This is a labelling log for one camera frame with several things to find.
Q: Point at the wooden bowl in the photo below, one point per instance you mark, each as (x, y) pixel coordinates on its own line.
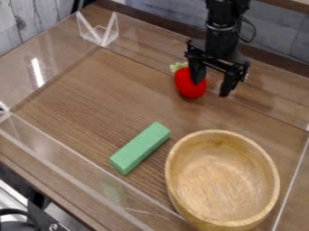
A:
(222, 181)

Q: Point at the green rectangular block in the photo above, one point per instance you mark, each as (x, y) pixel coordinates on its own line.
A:
(139, 147)

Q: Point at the black metal mount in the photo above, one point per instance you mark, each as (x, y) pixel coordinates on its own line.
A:
(39, 217)

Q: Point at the red plush strawberry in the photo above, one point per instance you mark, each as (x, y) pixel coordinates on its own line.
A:
(186, 88)

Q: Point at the clear acrylic corner bracket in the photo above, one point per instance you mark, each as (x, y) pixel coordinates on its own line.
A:
(99, 34)

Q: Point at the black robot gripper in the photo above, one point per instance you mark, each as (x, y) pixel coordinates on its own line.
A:
(217, 50)

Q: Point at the clear acrylic tray wall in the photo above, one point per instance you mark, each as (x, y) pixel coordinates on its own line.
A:
(77, 99)

